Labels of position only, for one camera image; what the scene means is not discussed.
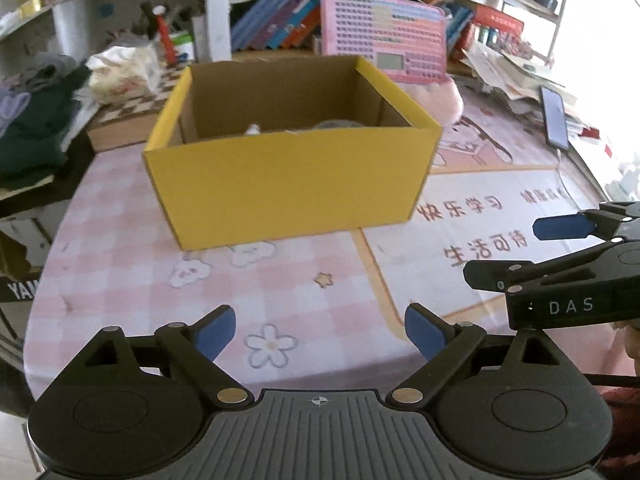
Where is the grey garment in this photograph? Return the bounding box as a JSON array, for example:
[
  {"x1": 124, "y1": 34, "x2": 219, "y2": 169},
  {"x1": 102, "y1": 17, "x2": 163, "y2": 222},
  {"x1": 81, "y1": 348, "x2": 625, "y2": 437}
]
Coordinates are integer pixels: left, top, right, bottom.
[{"x1": 20, "y1": 52, "x2": 81, "y2": 91}]

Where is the white green cup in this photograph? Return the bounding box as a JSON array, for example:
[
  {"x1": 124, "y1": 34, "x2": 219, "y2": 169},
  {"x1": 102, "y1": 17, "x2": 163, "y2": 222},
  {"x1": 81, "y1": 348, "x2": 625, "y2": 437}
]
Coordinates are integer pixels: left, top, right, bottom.
[{"x1": 170, "y1": 32, "x2": 196, "y2": 63}]

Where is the white tape roll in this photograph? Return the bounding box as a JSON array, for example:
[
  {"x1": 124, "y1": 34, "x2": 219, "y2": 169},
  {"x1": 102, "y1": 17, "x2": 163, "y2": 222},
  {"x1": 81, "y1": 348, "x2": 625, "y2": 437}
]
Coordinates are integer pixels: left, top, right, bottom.
[{"x1": 312, "y1": 119, "x2": 366, "y2": 131}]

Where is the person's red clothing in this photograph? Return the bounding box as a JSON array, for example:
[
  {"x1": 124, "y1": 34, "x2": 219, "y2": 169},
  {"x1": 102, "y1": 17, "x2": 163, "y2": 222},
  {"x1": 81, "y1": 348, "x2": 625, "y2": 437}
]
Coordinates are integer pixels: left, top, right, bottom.
[{"x1": 597, "y1": 387, "x2": 640, "y2": 480}]

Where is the white shelf unit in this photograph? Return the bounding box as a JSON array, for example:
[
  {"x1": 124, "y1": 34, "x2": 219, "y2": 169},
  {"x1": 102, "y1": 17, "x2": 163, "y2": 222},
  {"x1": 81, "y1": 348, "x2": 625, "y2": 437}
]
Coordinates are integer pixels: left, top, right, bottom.
[{"x1": 0, "y1": 0, "x2": 576, "y2": 71}]

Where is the pile of papers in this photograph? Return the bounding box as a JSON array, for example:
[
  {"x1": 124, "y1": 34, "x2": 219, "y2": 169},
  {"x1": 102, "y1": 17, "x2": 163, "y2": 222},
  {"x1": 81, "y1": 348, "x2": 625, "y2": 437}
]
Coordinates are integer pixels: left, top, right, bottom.
[{"x1": 460, "y1": 40, "x2": 591, "y2": 136}]

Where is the white charging cable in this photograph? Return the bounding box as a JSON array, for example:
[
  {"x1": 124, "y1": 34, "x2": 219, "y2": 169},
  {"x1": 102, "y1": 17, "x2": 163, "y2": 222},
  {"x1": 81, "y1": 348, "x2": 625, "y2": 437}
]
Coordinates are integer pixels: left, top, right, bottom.
[{"x1": 555, "y1": 147, "x2": 583, "y2": 211}]

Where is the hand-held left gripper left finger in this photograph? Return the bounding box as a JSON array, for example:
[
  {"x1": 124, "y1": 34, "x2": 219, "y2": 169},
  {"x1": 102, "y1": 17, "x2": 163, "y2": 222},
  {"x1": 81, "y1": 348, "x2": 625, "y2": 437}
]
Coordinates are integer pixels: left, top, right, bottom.
[{"x1": 72, "y1": 304, "x2": 255, "y2": 411}]

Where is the red box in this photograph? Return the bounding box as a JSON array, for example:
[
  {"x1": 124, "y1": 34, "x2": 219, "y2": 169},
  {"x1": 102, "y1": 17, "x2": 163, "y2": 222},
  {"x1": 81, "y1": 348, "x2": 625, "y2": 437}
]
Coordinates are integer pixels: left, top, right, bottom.
[{"x1": 472, "y1": 5, "x2": 526, "y2": 36}]

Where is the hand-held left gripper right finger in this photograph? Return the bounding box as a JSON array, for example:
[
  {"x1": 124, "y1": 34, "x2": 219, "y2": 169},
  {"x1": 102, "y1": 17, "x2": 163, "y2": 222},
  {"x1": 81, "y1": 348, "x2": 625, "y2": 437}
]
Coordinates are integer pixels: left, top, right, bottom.
[{"x1": 385, "y1": 302, "x2": 576, "y2": 411}]

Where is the black smartphone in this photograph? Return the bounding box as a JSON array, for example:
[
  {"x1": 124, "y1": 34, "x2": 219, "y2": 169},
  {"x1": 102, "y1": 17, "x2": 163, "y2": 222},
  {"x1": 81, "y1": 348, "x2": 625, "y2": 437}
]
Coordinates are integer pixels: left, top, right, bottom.
[{"x1": 540, "y1": 85, "x2": 571, "y2": 151}]

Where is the tissue pack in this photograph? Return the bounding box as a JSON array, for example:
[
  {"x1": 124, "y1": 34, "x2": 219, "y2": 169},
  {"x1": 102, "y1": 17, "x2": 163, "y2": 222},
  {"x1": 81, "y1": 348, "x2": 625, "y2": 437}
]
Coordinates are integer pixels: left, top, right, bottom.
[{"x1": 85, "y1": 42, "x2": 163, "y2": 106}]

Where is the purple garment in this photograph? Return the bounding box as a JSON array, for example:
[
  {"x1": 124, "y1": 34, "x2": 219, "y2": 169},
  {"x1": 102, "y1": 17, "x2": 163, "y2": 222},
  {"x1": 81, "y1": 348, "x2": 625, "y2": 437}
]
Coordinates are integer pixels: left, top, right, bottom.
[{"x1": 0, "y1": 87, "x2": 31, "y2": 136}]

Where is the black bag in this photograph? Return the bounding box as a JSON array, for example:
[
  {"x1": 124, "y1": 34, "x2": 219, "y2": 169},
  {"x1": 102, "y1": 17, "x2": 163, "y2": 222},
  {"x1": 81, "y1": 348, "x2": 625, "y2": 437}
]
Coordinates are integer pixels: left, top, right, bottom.
[{"x1": 0, "y1": 275, "x2": 41, "y2": 306}]

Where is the dark green garment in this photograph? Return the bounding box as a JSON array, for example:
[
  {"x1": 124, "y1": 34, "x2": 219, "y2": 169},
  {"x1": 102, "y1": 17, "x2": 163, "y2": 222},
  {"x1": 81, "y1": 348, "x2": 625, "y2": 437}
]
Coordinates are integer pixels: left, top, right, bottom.
[{"x1": 0, "y1": 65, "x2": 93, "y2": 186}]

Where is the pink learning tablet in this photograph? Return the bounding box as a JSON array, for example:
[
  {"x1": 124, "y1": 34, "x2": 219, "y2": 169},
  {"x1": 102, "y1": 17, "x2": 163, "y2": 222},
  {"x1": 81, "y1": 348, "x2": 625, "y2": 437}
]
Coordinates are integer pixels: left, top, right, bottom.
[{"x1": 319, "y1": 0, "x2": 448, "y2": 86}]

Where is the pile of colourful beads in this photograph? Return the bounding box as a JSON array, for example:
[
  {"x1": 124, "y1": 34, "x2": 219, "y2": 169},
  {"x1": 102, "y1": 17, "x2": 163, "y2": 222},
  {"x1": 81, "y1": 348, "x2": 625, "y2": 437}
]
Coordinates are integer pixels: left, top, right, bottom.
[{"x1": 500, "y1": 37, "x2": 538, "y2": 58}]

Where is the pink plush toy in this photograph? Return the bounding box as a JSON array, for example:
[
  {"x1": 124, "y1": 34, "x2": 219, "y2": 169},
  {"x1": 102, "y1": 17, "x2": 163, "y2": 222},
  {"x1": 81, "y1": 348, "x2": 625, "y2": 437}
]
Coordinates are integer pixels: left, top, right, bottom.
[{"x1": 402, "y1": 81, "x2": 465, "y2": 125}]

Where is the row of colourful books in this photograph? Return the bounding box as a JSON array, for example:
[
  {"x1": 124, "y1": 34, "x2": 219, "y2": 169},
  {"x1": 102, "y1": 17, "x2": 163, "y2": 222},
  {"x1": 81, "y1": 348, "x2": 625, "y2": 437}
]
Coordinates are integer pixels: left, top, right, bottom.
[{"x1": 230, "y1": 0, "x2": 333, "y2": 52}]

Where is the yellow cardboard box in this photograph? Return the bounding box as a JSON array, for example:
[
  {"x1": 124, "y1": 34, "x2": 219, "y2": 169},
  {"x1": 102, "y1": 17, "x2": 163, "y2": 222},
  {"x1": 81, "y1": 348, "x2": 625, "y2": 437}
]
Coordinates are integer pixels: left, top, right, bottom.
[{"x1": 142, "y1": 56, "x2": 443, "y2": 252}]

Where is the pink checked tablecloth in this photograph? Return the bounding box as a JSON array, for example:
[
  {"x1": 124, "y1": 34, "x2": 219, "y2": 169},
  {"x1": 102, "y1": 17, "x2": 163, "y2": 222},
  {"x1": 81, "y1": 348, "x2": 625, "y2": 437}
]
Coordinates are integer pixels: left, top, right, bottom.
[{"x1": 22, "y1": 60, "x2": 640, "y2": 401}]

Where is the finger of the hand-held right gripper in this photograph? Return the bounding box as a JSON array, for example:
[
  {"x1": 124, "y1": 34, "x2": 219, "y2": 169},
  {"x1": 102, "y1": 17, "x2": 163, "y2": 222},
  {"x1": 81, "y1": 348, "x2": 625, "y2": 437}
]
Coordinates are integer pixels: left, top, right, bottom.
[
  {"x1": 532, "y1": 201, "x2": 640, "y2": 241},
  {"x1": 463, "y1": 239, "x2": 640, "y2": 293}
]

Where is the checkered wooden box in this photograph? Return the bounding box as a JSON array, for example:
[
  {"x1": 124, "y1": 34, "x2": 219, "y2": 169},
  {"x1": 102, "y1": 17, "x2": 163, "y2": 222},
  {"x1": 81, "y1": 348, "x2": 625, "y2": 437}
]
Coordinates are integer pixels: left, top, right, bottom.
[{"x1": 86, "y1": 62, "x2": 193, "y2": 153}]

